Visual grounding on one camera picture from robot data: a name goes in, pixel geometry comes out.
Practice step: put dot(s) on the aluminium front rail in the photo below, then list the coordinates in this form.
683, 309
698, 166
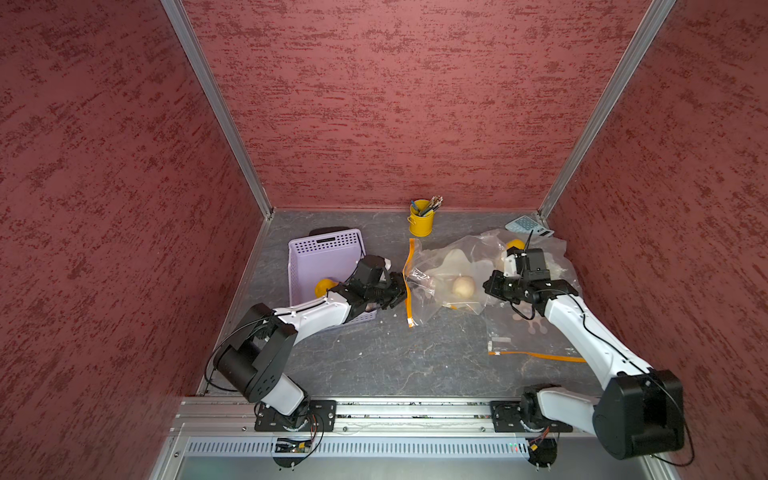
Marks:
355, 417

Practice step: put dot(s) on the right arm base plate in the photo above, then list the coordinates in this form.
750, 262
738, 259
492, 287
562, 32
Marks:
510, 417

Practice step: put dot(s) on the yellow pear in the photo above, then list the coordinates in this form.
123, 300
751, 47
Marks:
323, 286

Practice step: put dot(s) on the pens in cup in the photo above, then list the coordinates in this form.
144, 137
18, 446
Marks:
431, 205

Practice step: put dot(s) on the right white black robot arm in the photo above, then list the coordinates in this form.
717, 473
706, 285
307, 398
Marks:
640, 411

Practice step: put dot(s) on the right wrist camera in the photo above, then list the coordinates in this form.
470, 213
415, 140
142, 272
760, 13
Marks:
529, 265

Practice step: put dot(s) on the yellow pen cup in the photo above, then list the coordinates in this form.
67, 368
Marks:
420, 225

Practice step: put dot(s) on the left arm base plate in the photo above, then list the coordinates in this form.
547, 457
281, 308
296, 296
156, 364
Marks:
311, 415

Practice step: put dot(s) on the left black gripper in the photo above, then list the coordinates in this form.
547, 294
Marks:
398, 281

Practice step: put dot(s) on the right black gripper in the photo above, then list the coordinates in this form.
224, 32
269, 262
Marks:
491, 285

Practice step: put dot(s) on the grey calculator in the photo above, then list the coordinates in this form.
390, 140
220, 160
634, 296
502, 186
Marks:
525, 224

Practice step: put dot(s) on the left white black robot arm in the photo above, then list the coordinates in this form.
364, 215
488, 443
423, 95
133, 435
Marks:
253, 357

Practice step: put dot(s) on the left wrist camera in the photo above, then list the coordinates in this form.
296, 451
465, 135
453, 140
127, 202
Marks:
383, 263

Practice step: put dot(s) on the lilac perforated plastic basket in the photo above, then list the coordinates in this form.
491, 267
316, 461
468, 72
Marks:
331, 255

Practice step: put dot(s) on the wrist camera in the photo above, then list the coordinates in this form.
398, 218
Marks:
529, 265
383, 263

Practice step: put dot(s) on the yellow fruit in right bag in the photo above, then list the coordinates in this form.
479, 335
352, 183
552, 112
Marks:
516, 244

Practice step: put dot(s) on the beige round fruit left bag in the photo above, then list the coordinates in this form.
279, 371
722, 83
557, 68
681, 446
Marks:
463, 287

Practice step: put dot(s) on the clear zip-top bag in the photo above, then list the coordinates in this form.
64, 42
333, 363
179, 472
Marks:
522, 330
429, 274

